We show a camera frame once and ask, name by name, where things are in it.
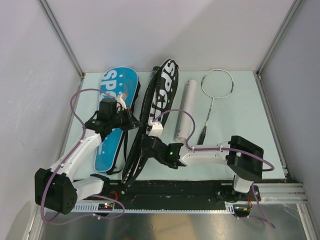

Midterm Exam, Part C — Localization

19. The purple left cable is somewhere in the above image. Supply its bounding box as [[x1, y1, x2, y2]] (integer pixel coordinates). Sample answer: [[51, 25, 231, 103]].
[[39, 88, 126, 223]]

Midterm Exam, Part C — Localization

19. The white racket black grip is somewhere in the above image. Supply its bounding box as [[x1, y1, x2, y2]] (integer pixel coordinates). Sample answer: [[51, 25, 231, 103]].
[[197, 68, 234, 145]]

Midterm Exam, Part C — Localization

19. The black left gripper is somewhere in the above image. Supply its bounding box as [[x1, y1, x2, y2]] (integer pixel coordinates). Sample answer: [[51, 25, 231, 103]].
[[109, 106, 143, 132]]

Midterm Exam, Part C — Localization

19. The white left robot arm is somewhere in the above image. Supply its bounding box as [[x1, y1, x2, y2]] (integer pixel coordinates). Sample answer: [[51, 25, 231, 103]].
[[34, 93, 142, 215]]

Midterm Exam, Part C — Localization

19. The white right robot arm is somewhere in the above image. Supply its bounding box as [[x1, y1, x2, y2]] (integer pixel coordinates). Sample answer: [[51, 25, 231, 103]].
[[140, 135, 264, 201]]

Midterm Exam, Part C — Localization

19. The black sport racket cover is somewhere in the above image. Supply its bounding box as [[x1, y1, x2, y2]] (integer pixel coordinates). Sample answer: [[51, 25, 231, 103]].
[[121, 59, 179, 185]]

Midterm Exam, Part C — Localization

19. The grey aluminium frame post left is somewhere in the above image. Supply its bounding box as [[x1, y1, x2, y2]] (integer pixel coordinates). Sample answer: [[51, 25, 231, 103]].
[[37, 0, 85, 80]]

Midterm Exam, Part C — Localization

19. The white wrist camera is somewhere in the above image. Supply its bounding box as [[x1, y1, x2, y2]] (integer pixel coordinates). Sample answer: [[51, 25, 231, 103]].
[[115, 93, 127, 106], [148, 120, 163, 138]]

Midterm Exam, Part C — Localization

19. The grey aluminium frame post right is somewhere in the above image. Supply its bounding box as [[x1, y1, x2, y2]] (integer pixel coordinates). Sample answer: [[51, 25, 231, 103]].
[[255, 0, 305, 76]]

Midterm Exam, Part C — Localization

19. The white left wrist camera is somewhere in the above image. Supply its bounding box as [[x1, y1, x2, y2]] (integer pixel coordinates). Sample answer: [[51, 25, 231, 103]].
[[115, 93, 127, 106]]

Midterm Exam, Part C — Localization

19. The blue sport racket cover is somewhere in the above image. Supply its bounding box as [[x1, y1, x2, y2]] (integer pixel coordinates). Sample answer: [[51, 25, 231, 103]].
[[94, 66, 141, 175]]

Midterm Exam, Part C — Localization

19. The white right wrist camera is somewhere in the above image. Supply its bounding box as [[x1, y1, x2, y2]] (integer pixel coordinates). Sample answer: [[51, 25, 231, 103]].
[[148, 120, 163, 138]]

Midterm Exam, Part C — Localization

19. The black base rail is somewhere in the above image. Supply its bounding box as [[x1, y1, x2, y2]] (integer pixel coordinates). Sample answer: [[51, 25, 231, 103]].
[[82, 178, 261, 211]]

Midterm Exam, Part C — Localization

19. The white shuttlecock tube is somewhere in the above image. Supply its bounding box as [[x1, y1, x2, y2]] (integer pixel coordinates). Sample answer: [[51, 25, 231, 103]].
[[175, 79, 198, 144]]

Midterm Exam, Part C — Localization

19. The grey aluminium frame post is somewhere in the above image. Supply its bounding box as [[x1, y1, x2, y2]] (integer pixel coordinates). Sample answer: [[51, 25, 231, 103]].
[[37, 0, 85, 80], [255, 0, 305, 76]]

